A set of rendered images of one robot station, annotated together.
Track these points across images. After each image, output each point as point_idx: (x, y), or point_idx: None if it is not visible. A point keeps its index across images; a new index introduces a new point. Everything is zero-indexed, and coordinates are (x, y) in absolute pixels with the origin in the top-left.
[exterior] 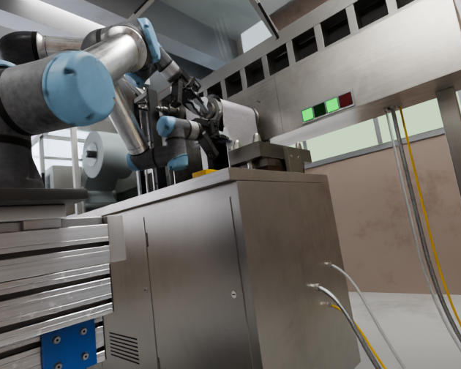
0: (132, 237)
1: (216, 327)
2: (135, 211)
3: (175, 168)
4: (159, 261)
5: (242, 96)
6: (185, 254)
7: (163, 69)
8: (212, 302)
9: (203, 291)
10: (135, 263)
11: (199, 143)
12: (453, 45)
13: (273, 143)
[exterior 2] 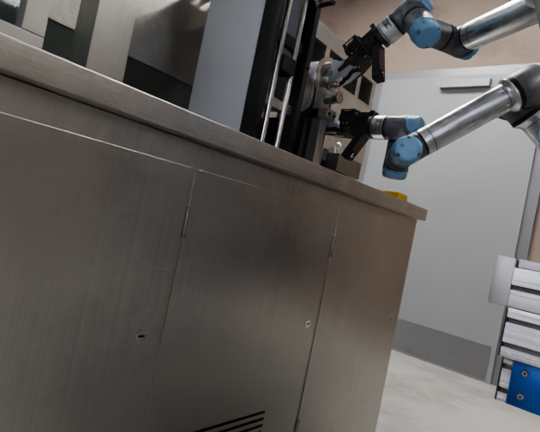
0: (309, 235)
1: (370, 351)
2: (325, 193)
3: (397, 178)
4: (340, 280)
5: None
6: (369, 276)
7: (403, 33)
8: (375, 327)
9: (371, 316)
10: (301, 279)
11: (360, 139)
12: (363, 148)
13: None
